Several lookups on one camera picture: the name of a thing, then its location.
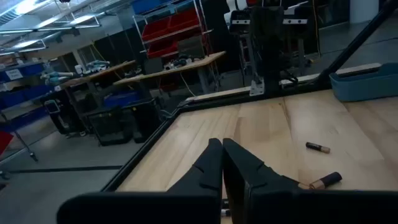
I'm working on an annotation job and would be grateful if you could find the shelf with blue bins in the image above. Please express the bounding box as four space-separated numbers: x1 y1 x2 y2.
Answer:
0 60 57 133

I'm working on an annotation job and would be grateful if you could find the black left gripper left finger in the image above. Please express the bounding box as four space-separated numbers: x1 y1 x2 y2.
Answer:
166 138 224 200

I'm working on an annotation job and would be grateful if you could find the black equipment stand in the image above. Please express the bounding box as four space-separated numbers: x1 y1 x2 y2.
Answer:
229 8 309 77

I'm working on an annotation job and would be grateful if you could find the wooden workbench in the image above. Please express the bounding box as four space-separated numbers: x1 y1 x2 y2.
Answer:
60 59 137 90
113 50 227 95

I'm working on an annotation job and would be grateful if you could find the rolling stand leg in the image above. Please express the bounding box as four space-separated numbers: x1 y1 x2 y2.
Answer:
0 110 40 163

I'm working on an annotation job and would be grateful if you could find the blue plastic bin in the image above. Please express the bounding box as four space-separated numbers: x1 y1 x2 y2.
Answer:
329 62 398 103

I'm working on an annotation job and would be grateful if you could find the black equipment case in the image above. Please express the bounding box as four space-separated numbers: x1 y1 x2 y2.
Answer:
86 106 135 147
129 96 163 143
43 98 88 139

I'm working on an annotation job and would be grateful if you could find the silver corner bracket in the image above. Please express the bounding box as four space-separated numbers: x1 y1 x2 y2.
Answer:
249 78 266 97

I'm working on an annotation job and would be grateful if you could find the large black copper battery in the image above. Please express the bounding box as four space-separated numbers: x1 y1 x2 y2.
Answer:
297 171 343 191

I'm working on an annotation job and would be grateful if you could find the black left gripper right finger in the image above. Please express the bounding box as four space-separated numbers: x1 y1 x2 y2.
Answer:
222 138 302 224

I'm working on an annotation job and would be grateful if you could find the metal rack with red bins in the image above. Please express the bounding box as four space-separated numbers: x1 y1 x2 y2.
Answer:
132 0 215 60

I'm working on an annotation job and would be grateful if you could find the red panel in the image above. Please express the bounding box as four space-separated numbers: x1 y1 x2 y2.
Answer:
0 130 15 156

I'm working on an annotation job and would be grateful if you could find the blue crate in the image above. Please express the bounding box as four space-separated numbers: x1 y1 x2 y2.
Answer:
103 91 141 109

